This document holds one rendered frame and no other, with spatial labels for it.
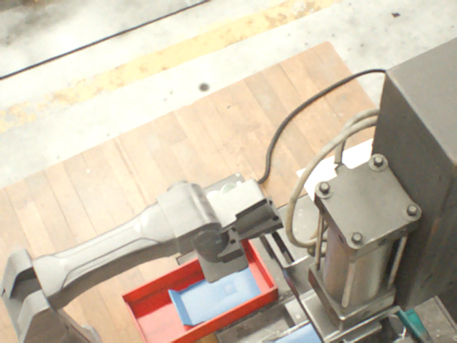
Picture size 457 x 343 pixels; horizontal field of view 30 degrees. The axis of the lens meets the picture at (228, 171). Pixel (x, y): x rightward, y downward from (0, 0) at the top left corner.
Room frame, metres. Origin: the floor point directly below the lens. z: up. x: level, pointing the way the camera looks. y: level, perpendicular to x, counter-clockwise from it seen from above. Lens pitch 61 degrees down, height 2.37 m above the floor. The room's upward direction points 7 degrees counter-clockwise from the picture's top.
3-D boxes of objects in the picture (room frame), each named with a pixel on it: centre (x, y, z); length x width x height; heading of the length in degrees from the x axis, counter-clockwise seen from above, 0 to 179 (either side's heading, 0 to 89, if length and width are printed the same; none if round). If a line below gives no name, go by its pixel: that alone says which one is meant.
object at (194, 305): (0.54, 0.05, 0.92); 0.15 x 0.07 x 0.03; 107
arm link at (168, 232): (0.46, 0.17, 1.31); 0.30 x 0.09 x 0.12; 110
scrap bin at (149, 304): (0.54, 0.08, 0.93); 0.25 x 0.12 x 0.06; 111
